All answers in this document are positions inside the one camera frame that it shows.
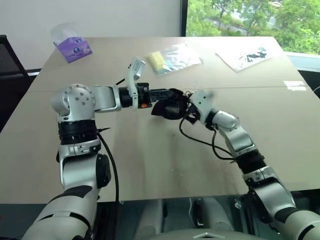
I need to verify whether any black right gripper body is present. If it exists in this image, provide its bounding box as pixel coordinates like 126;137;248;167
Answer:
184;103;201;126

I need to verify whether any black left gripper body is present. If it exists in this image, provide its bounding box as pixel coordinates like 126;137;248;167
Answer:
136;82;154;110

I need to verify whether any black drawstring pouch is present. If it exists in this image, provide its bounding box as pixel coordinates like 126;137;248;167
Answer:
150;87;194;121

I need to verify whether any yellow sponge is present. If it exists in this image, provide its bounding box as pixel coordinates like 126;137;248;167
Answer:
145;50;166;71

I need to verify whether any clear plastic bag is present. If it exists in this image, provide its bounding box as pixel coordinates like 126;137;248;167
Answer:
144;42;203;76

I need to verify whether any purple tissue pack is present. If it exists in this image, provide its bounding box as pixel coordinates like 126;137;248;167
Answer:
49;21;94;64

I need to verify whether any grey robot torso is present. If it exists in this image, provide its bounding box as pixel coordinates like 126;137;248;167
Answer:
149;231;252;240

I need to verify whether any black mesh chair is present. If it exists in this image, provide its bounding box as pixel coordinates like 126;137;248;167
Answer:
0;34;41;134

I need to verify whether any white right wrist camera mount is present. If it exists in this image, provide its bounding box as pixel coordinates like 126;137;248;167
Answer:
189;89;218;125

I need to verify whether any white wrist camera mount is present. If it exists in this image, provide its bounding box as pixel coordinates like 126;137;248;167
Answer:
189;89;218;125
125;56;147;110

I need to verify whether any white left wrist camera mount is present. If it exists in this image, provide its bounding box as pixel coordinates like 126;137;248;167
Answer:
125;56;147;110

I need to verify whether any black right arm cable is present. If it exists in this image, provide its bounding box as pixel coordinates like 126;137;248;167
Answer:
179;116;238;161

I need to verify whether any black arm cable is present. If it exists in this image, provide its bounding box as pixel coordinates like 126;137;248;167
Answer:
96;126;121;202
179;116;238;161

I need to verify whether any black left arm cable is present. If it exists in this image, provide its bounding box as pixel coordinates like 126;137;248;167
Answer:
96;126;121;202

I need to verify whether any black window frame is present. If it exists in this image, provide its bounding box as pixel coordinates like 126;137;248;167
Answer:
180;0;189;38

